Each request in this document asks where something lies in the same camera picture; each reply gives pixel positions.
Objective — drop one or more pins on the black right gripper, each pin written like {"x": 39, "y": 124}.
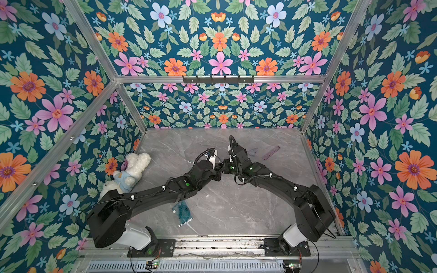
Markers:
{"x": 227, "y": 166}

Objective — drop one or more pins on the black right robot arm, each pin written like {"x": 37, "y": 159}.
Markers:
{"x": 312, "y": 211}

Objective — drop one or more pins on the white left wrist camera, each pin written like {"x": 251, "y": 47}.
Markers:
{"x": 212, "y": 158}

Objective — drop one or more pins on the black hook rail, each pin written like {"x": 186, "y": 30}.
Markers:
{"x": 218, "y": 79}

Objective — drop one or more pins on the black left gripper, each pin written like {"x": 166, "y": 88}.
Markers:
{"x": 217, "y": 172}

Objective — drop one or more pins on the grey triangle ruler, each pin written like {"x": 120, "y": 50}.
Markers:
{"x": 253, "y": 152}

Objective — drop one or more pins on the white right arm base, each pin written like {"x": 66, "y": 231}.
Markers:
{"x": 293, "y": 236}

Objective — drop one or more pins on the green ruler set pouch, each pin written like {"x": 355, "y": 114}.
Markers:
{"x": 182, "y": 211}

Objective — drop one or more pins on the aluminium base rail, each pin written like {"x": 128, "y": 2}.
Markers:
{"x": 225, "y": 254}

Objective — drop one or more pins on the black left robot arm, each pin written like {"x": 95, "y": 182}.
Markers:
{"x": 109, "y": 223}

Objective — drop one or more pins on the purple straight ruler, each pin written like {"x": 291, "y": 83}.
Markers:
{"x": 271, "y": 152}

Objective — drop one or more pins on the white plush bear toy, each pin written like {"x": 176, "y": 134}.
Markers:
{"x": 125, "y": 180}

